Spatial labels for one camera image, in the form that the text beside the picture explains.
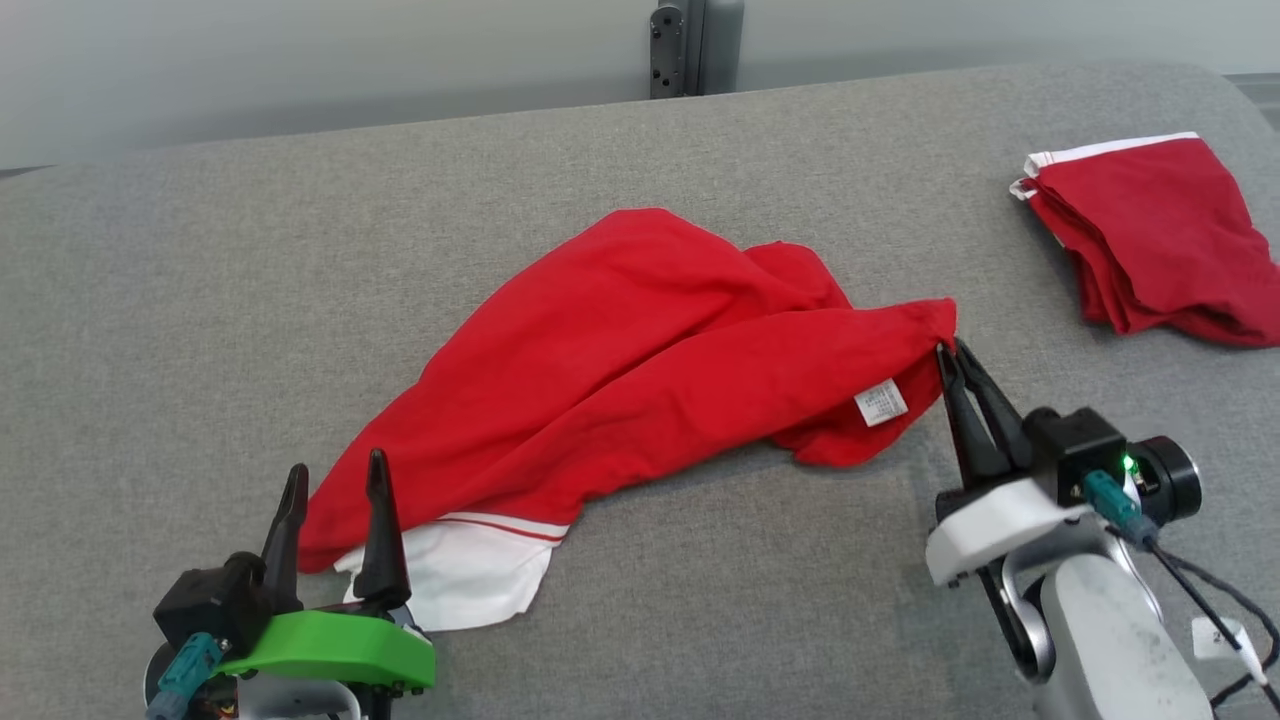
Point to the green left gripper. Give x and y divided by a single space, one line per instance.
340 650

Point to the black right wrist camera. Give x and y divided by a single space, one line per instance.
1075 445

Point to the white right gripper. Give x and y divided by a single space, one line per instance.
1000 525

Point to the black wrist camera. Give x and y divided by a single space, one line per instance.
1075 445
215 600

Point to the teal left camera connector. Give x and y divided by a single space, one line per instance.
190 665

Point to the teal camera connector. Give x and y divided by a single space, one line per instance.
190 665
1115 500

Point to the teal right camera connector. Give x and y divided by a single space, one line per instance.
1115 500

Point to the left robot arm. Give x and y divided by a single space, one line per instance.
300 705

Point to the thin grey metal rail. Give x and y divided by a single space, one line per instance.
718 45

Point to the red shorts with white trim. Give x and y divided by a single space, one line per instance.
1160 230

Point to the grey metal post with bracket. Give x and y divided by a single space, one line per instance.
668 50

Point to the red and white t-shirt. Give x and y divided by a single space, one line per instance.
620 350

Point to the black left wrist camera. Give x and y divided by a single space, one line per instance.
215 600

